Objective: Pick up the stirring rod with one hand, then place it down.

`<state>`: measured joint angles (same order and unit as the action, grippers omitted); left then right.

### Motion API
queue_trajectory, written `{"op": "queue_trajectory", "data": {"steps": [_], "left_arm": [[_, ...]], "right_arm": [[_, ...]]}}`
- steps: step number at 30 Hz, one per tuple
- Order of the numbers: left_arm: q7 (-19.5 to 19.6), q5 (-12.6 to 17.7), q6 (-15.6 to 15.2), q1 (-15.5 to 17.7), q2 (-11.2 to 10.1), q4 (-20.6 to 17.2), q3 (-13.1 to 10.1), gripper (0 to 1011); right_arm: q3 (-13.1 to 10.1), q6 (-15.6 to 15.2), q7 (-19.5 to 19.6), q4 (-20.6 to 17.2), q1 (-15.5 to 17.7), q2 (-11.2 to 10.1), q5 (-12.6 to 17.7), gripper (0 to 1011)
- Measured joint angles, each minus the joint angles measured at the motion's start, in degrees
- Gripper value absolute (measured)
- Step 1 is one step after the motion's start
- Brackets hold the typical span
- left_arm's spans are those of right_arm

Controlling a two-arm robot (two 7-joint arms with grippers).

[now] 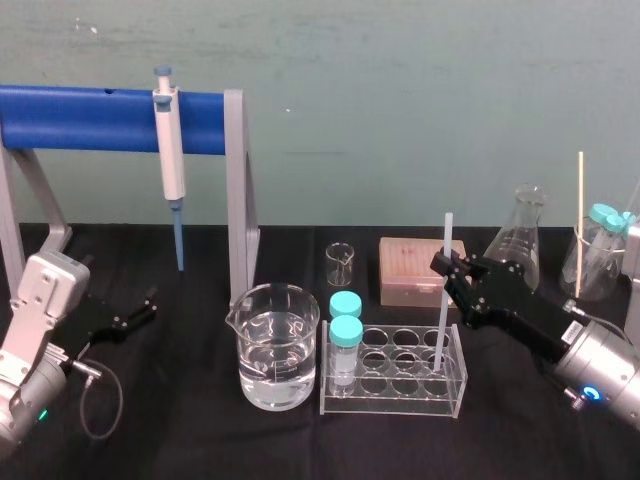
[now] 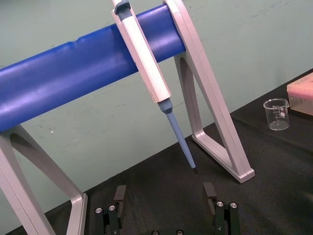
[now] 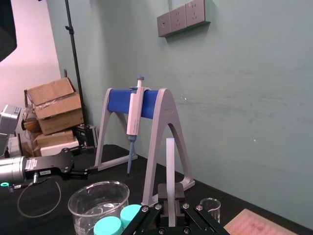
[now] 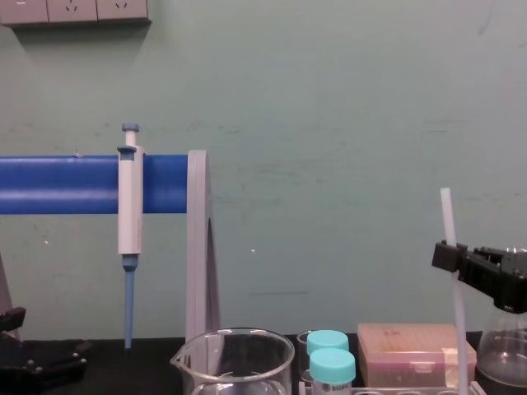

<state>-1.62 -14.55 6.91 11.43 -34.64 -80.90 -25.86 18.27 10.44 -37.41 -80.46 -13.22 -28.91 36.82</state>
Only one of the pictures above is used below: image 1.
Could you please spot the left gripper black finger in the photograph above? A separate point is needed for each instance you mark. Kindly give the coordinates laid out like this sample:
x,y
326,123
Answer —
x,y
142,317
137,305

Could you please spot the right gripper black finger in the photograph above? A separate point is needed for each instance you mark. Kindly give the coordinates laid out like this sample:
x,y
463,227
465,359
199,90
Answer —
x,y
455,266
465,297

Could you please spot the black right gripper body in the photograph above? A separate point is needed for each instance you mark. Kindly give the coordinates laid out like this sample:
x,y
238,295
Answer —
x,y
510,305

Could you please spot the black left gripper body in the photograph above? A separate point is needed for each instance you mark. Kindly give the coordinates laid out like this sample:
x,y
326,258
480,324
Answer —
x,y
100,325

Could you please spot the white stirring rod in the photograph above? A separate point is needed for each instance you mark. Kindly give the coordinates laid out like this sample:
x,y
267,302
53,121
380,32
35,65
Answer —
x,y
442,325

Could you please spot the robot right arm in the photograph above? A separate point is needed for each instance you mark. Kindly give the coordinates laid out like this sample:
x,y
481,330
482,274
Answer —
x,y
605,370

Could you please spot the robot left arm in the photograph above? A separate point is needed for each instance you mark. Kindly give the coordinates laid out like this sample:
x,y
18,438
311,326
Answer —
x,y
35,320

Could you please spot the pink pipette tip box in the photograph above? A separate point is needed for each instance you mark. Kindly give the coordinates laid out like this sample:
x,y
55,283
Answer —
x,y
405,270

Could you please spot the clear glass conical flask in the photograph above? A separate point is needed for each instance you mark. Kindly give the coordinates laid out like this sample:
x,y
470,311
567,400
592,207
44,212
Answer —
x,y
517,240

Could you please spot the teal-capped glass flask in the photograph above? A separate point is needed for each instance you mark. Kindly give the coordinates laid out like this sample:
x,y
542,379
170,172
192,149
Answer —
x,y
602,260

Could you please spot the small empty glass beaker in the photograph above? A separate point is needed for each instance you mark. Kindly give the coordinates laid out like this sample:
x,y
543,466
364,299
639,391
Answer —
x,y
340,265

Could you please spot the teal-capped sample tube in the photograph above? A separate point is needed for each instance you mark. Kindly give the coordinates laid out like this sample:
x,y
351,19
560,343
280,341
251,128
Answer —
x,y
345,345
345,303

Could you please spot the clear acrylic tube rack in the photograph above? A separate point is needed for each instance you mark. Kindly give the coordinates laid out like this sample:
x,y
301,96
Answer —
x,y
400,400

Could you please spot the black table cloth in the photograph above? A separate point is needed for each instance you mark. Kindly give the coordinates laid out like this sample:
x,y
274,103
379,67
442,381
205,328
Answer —
x,y
180,440

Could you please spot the large glass beaker with water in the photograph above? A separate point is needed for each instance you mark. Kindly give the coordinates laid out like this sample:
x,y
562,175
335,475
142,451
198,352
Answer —
x,y
272,350

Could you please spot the white and blue pipette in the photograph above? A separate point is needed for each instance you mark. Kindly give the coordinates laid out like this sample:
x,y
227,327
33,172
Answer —
x,y
169,150

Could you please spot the blue stand bar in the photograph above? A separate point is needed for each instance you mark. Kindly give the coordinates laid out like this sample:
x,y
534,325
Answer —
x,y
90,120

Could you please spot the grey stand end frame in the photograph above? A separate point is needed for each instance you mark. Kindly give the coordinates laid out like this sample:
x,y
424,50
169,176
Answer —
x,y
241,200
45,205

